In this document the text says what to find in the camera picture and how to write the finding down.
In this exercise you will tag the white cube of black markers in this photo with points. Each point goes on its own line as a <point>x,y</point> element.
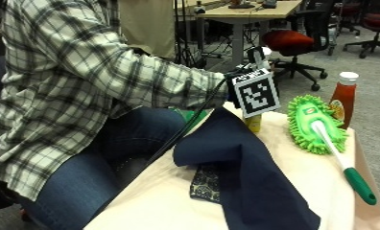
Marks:
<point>256,96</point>

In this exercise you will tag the yellow squeeze bottle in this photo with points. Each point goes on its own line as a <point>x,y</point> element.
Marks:
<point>254,123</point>

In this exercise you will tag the green plastic object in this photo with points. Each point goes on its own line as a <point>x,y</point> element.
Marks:
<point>194,114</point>

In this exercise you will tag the black and white glove tracker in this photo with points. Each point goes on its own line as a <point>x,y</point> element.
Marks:
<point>258,56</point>

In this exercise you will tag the red office chair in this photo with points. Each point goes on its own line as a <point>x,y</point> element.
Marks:
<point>289,40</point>
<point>376,20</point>

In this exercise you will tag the black tripod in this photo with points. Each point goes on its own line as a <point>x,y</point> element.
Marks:
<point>183,35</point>

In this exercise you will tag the green microfibre duster mop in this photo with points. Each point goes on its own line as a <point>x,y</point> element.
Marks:
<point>315,124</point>

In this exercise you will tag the light wooden desk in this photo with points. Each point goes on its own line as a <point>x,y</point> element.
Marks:
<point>248,12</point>

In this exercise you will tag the navy blue cloth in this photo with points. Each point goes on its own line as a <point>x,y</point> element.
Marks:
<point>248,172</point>

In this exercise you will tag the red ketchup bottle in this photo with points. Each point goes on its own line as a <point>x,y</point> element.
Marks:
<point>343,102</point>

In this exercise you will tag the beige fabric panel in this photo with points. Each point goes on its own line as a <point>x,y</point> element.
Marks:
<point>148,27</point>

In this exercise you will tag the dark patterned cloth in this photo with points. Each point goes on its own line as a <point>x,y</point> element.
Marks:
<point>206,187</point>

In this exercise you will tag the cream tablecloth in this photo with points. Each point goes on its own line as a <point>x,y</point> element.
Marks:
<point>163,198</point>

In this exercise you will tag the the person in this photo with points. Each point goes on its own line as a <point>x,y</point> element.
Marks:
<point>62,96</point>

